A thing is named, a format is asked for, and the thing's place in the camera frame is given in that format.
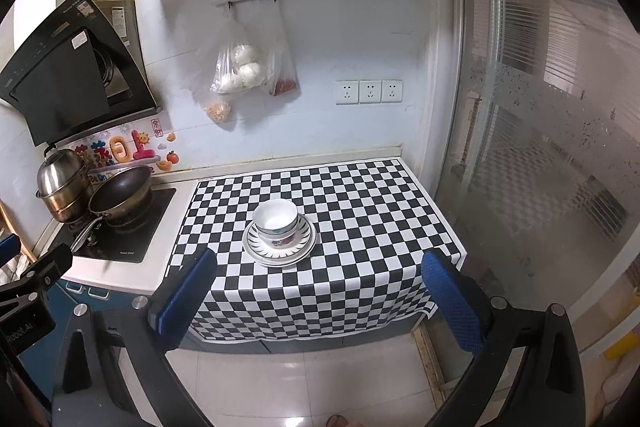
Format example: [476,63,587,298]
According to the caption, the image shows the white plate grey flower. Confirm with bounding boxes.
[242,213,319,269]

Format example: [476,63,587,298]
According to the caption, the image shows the white bowl red flowers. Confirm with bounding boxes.
[257,228,297,249]

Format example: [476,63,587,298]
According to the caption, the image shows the white bowl blue flowers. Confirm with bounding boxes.
[253,198,298,235]

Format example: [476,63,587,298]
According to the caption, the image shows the white plate blue leaf pattern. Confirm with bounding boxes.
[246,215,314,260]

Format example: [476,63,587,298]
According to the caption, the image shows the wooden cutting board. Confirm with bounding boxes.
[1,204,37,263]

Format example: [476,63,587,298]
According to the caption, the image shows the black induction cooktop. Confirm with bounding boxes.
[74,188,177,263]

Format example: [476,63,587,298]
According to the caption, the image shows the stainless steel steamer pot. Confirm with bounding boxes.
[36,145,92,223]

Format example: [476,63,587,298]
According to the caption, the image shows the black frying pan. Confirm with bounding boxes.
[70,166,152,254]

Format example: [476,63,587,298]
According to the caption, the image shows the black white checkered cloth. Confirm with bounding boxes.
[166,158,466,343]

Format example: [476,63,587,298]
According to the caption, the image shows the frosted glass sliding door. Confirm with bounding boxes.
[436,0,639,309]

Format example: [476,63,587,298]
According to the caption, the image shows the black range hood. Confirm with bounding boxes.
[1,0,158,146]

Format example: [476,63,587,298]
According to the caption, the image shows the plastic bag with orange food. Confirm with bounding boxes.
[193,76,231,124]

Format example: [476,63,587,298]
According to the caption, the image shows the plastic bag with red food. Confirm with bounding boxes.
[262,1,298,96]

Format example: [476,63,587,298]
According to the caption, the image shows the plastic bag with white buns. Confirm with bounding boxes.
[210,3,266,95]

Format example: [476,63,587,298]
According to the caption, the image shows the colourful wall stickers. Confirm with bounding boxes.
[67,116,180,184]

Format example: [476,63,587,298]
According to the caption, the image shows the white triple wall socket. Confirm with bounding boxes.
[334,79,404,105]

